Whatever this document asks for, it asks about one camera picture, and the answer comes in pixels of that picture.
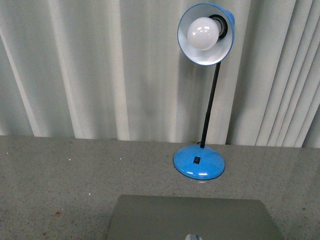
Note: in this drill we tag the blue desk lamp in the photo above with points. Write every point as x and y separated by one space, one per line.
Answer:
205 35

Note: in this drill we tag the white pleated curtain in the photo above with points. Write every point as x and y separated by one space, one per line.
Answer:
93 69

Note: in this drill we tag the silver laptop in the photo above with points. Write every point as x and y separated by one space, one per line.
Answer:
139 217

